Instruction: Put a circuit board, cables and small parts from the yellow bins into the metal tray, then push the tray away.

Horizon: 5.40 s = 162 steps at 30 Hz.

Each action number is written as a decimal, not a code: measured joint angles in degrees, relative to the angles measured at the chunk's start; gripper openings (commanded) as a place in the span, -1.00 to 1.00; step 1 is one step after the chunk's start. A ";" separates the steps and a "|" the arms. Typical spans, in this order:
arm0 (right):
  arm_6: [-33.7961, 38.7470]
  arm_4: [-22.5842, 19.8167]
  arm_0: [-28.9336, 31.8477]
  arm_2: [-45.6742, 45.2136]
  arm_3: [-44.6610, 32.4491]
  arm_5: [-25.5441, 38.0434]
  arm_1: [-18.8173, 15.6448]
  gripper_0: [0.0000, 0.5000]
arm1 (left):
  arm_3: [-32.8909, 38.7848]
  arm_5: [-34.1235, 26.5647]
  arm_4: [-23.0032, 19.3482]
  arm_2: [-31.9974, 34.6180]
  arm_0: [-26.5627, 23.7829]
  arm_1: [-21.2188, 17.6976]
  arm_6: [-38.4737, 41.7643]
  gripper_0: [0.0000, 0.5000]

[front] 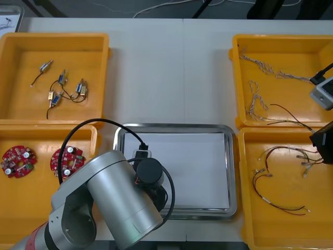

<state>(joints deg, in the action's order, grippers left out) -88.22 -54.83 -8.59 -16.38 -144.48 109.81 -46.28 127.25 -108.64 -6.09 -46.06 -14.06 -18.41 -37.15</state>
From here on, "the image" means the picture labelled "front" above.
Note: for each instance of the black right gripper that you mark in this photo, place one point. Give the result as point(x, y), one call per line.
point(323, 138)

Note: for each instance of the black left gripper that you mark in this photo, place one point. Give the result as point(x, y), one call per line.
point(157, 196)

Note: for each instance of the silver-grey left robot arm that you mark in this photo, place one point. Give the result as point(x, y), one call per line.
point(117, 187)

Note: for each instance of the white paper sheet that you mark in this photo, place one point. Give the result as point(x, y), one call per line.
point(14, 23)
point(197, 169)

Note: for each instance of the yellow-orange plastic bin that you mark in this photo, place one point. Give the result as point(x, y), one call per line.
point(23, 109)
point(26, 208)
point(286, 93)
point(286, 229)

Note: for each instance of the steel tray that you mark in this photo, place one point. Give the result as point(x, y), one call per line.
point(22, 15)
point(232, 182)

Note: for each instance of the round red circuit board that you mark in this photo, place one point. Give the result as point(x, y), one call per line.
point(13, 157)
point(58, 159)

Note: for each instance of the black furniture leg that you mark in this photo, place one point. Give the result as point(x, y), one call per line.
point(201, 10)
point(59, 11)

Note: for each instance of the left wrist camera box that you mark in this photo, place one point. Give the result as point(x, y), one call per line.
point(135, 153)

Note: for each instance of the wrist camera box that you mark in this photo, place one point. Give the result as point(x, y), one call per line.
point(135, 153)
point(322, 96)

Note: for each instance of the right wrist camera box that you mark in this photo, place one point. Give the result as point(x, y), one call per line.
point(322, 96)

